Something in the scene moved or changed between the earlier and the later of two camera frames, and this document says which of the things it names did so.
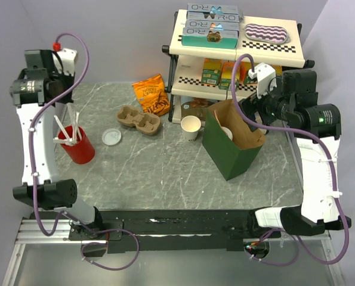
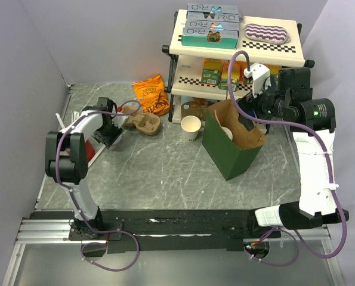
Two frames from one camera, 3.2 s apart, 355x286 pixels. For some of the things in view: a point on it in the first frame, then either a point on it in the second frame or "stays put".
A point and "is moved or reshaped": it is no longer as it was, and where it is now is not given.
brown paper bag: x=244 y=135 stays put
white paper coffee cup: x=228 y=132 stays put
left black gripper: x=66 y=98 → x=108 y=140
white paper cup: x=190 y=125 stays put
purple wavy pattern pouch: x=267 y=33 stays put
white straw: x=76 y=133 is moved or reshaped
